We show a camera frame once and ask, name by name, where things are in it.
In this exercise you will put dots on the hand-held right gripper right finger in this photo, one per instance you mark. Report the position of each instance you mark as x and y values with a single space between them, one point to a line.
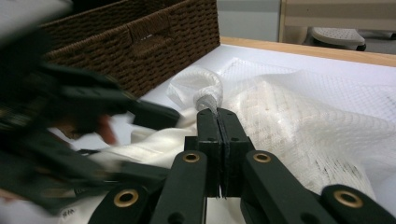
232 140

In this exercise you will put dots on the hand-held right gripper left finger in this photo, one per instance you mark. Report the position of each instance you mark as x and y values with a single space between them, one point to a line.
211 140

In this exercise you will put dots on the white garment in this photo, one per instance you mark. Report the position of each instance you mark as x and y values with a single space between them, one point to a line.
149 146

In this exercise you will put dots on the white mesh laundry bag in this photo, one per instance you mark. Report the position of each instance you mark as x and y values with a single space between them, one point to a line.
280 109

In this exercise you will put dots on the brown wicker basket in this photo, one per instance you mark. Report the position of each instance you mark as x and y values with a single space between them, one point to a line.
140 46

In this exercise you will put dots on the white table sheet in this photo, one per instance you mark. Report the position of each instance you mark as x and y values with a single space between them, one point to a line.
255 53

